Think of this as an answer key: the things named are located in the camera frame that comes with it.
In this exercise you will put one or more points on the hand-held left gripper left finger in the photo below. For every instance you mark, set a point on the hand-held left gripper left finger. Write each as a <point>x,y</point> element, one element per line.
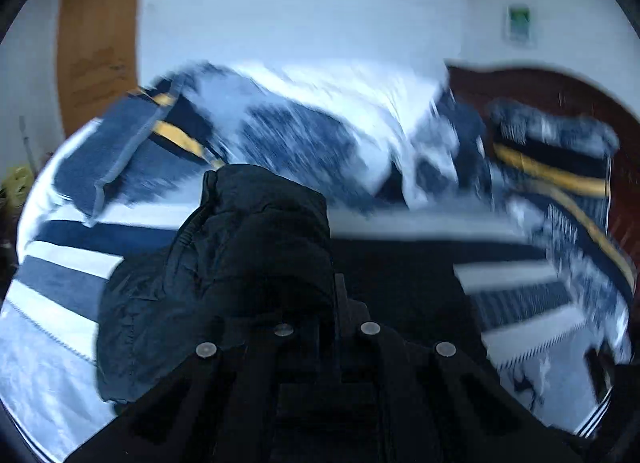
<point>300,345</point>

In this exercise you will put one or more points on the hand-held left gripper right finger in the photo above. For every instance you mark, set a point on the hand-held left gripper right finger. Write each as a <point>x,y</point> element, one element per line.
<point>350,315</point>

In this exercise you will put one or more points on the dark puffer jacket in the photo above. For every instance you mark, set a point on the dark puffer jacket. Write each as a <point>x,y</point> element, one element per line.
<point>250,243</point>

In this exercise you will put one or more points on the blue floral white quilt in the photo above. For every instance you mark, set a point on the blue floral white quilt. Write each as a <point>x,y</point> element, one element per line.
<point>325,128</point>

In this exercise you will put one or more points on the navy yellow-striped floral pillow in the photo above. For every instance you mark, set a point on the navy yellow-striped floral pillow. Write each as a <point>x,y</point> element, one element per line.
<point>575,243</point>

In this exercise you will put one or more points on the bed with striped blue sheet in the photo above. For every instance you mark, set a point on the bed with striped blue sheet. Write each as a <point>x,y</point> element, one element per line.
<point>60,303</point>

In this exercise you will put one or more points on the black phone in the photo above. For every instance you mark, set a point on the black phone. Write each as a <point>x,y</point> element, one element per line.
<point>597,373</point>

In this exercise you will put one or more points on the navy yellow-striped upright pillow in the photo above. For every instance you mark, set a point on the navy yellow-striped upright pillow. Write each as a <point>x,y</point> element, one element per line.
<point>550,158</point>

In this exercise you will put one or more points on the blue striped flat pillow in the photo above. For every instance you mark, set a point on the blue striped flat pillow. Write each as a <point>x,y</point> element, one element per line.
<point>125,158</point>

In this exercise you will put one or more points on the dark wooden headboard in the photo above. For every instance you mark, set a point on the dark wooden headboard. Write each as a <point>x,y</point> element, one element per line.
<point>550,88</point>

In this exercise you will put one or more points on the yellow plastic bag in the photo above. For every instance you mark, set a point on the yellow plastic bag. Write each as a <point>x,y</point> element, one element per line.
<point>15,183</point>

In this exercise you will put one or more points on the thin grey pole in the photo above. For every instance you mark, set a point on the thin grey pole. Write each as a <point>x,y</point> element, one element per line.
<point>26,140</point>

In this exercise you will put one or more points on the brown wooden door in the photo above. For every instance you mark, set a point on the brown wooden door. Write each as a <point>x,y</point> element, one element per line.
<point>95,43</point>

